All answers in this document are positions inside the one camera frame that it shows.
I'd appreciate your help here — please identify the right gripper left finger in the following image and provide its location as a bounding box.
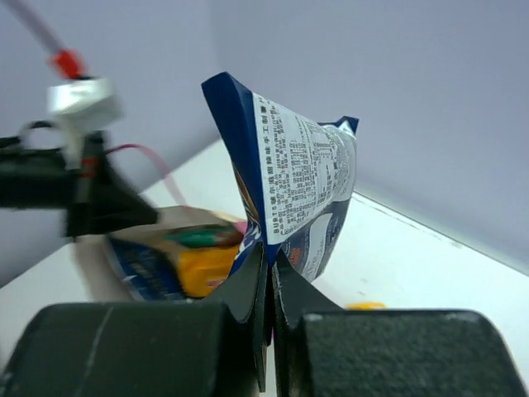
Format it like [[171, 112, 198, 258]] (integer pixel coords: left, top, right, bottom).
[[1, 250, 268, 396]]

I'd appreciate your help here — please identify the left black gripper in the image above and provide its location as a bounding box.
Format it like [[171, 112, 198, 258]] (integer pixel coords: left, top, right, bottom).
[[1, 131, 159, 238]]

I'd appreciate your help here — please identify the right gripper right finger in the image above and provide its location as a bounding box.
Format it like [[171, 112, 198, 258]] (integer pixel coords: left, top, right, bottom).
[[271, 255, 528, 396]]

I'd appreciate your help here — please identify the yellow orange snack packet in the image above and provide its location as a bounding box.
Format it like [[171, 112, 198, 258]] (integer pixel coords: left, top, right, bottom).
[[346, 302, 387, 310]]

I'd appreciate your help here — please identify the pink beige paper bag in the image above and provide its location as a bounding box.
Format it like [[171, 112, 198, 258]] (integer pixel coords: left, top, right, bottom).
[[74, 143, 249, 303]]

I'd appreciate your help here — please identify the dark blue chip bag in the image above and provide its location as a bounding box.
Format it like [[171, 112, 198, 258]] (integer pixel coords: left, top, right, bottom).
[[202, 72, 359, 281]]

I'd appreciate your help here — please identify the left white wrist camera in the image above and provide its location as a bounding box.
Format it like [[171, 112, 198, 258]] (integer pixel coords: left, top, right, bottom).
[[46, 78, 123, 170]]

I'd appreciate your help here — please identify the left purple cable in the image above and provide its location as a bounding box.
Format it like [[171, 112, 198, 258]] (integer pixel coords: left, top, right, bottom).
[[7, 0, 88, 79]]

